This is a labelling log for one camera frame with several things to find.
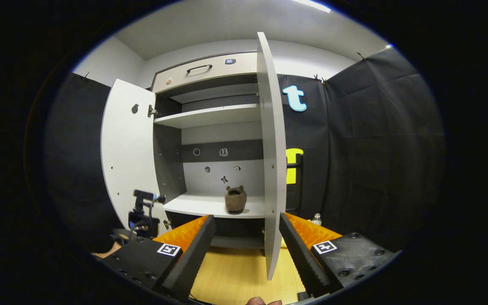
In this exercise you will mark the white cabinet drawer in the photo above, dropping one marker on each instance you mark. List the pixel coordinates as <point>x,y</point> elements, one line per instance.
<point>227,70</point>

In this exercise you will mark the white shoe cabinet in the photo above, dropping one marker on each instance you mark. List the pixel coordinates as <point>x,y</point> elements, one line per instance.
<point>223,169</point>

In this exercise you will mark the metal door hinge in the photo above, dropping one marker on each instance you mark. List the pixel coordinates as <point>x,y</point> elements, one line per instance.
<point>152,111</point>
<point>167,223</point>

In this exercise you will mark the brown shoe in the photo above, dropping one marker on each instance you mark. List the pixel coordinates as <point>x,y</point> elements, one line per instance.
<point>236,199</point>

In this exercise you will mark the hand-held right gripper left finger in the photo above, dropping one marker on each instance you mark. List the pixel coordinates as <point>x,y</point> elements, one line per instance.
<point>187,264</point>

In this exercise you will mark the black backdrop cloth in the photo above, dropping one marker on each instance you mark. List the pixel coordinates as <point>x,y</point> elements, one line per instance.
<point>375,148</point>

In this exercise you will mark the long ceiling light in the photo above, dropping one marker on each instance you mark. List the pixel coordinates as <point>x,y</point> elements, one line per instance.
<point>311,5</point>

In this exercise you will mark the black clip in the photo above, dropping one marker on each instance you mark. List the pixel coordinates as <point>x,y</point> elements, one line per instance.
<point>361,55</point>
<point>320,79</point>

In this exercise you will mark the white cabinet shelf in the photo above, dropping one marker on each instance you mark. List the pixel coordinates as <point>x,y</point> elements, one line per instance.
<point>210,115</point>
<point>201,205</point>

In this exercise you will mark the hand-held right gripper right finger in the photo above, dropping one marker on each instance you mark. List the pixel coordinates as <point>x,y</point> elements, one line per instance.
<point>307,262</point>

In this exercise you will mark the white cabinet door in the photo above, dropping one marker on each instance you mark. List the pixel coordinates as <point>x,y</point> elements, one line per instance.
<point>129,161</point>
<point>273,169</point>

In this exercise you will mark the green drink bottle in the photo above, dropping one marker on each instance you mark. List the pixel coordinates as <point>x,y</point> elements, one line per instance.
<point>317,219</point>

